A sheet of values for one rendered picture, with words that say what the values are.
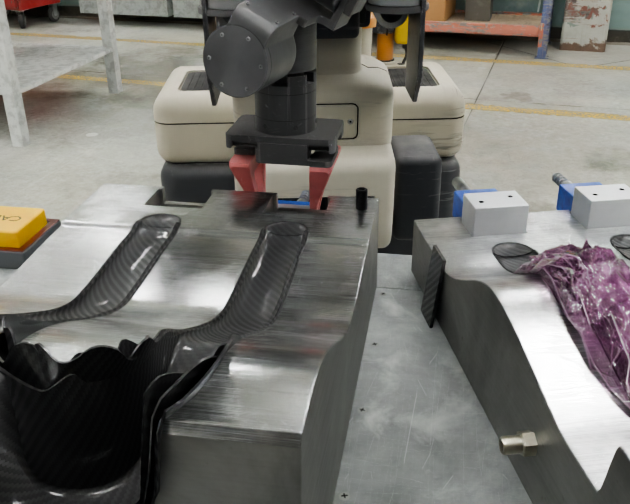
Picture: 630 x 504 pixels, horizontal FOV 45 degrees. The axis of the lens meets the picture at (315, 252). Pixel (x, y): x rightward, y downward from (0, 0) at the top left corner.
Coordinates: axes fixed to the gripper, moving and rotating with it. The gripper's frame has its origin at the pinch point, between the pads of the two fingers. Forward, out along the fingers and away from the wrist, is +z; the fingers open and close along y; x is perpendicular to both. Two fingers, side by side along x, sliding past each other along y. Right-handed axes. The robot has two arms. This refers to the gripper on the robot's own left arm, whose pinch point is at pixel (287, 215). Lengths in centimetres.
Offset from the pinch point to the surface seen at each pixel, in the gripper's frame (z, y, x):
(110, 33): 52, -171, 340
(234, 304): -3.6, 1.1, -23.5
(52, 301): -3.7, -11.4, -25.6
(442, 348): 4.4, 15.9, -14.4
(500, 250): -0.9, 20.3, -6.2
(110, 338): -8.5, -2.0, -36.1
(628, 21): 65, 137, 512
